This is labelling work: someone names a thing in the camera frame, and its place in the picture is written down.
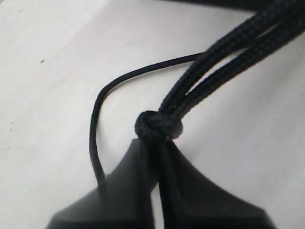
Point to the black plastic case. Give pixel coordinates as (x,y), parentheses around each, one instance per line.
(253,5)

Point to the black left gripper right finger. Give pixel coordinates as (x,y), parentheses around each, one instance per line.
(192,201)

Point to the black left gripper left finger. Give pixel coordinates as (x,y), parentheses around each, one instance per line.
(122,202)

